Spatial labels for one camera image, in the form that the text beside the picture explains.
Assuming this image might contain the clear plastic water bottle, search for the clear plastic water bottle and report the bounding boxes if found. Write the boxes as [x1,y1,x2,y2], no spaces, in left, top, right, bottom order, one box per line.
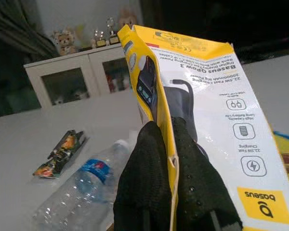
[31,139,131,231]

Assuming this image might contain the small glass trophy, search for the small glass trophy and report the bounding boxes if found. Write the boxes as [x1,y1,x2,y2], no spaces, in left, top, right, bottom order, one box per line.
[91,28,107,49]

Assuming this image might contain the dark curtain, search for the dark curtain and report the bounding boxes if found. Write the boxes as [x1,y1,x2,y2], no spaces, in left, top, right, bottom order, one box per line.
[0,0,57,119]

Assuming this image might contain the brown teddy bear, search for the brown teddy bear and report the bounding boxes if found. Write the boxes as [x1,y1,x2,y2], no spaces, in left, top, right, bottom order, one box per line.
[51,28,79,56]

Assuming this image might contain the beige plush toy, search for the beige plush toy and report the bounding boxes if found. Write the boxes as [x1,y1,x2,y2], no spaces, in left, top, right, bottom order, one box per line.
[117,8,138,30]

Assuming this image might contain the blue snack bag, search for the blue snack bag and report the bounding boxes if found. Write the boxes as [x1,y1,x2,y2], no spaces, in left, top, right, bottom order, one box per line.
[271,130,289,169]

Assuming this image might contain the black television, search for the black television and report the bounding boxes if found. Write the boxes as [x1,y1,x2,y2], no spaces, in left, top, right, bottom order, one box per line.
[156,0,289,65]

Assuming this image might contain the yellow power bank box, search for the yellow power bank box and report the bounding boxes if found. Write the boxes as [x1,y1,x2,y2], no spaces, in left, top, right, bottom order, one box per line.
[116,23,289,226]

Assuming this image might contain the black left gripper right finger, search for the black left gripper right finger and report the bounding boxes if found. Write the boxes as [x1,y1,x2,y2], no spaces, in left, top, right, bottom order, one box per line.
[173,117,243,231]

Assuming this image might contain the white glass door cabinet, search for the white glass door cabinet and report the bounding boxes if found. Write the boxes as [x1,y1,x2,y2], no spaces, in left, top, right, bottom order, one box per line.
[23,43,136,109]

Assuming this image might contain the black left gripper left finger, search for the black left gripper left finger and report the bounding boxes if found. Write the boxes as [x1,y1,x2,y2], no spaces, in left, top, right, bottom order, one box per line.
[113,120,178,231]

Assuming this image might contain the dark snack wrapper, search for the dark snack wrapper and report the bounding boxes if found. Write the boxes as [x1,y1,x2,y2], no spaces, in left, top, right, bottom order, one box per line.
[32,129,90,180]

